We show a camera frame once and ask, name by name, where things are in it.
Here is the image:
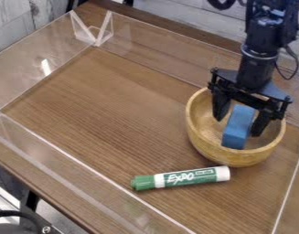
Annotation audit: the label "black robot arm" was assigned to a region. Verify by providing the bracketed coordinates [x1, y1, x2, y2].
[207, 0, 299, 136]

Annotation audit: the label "black equipment bottom left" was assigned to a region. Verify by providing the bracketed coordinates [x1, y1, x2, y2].
[0, 209, 63, 234]

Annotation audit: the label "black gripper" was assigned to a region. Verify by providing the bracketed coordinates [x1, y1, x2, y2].
[207, 68, 293, 137]

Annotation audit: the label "brown wooden bowl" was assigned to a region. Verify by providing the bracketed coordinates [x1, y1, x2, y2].
[186, 88, 286, 167]

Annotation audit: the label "black cable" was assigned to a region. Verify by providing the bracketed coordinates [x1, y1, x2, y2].
[275, 45, 299, 81]

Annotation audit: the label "clear acrylic tray walls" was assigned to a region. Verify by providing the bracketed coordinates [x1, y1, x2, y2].
[0, 6, 299, 234]

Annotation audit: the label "blue rectangular block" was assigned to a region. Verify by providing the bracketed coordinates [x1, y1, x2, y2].
[220, 104, 255, 150]

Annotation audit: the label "green Expo marker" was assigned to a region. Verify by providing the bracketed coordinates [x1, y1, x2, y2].
[131, 165, 231, 191]

